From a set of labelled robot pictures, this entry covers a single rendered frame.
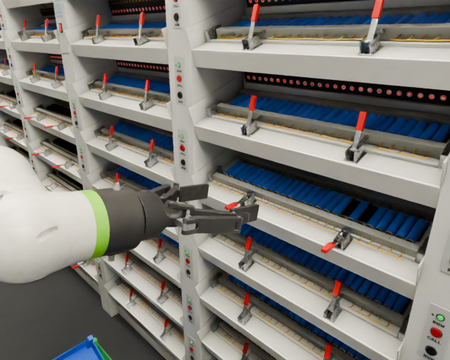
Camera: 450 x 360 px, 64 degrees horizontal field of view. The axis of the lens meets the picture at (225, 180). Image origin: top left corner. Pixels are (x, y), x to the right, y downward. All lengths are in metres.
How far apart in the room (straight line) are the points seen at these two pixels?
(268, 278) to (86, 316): 1.30
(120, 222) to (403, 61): 0.49
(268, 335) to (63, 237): 0.78
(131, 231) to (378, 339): 0.60
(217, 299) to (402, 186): 0.73
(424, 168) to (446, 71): 0.17
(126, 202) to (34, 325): 1.70
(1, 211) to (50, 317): 1.74
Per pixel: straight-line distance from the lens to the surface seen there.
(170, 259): 1.40
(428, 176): 0.69
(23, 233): 0.44
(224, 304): 1.20
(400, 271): 0.77
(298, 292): 0.96
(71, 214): 0.46
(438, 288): 0.74
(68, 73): 1.61
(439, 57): 0.65
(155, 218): 0.53
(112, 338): 1.95
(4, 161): 0.54
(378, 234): 0.80
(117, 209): 0.49
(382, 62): 0.67
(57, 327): 2.10
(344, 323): 0.91
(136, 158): 1.32
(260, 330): 1.13
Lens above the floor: 1.35
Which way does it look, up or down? 22 degrees down
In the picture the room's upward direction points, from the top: straight up
